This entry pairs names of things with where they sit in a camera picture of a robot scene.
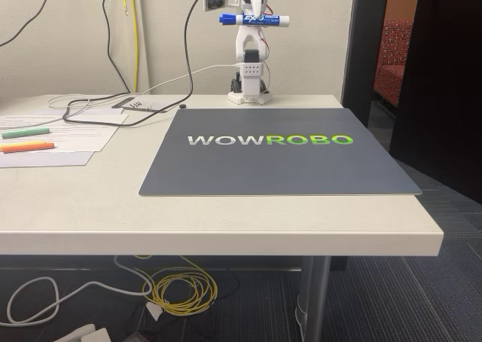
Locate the dark door frame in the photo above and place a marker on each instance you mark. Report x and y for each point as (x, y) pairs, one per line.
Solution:
(363, 55)

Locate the white perforated board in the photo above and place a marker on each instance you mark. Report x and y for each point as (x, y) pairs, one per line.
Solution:
(156, 104)

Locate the white power strip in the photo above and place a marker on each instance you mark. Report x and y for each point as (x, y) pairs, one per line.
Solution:
(88, 334)

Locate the orange marker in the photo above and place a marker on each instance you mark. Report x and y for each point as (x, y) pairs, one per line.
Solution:
(30, 147)

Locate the white printed paper sheet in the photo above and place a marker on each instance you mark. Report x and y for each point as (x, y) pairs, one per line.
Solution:
(101, 118)
(83, 138)

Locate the grey metal table leg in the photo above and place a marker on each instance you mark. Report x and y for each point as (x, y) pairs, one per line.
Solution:
(316, 300)

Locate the red patterned chair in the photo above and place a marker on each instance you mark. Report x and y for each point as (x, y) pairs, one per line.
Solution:
(395, 55)

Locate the blue Expo dry-erase marker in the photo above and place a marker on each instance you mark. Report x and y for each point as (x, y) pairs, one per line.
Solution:
(275, 20)

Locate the grey WOWROBO mat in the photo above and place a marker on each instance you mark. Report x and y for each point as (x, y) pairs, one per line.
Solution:
(301, 168)

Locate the white blank paper sheet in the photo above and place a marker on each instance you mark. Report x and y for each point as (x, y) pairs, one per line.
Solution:
(45, 159)

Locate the green marker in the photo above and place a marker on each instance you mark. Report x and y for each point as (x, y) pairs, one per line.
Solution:
(26, 132)

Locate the dark door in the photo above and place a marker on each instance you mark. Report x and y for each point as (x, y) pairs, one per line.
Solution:
(444, 93)

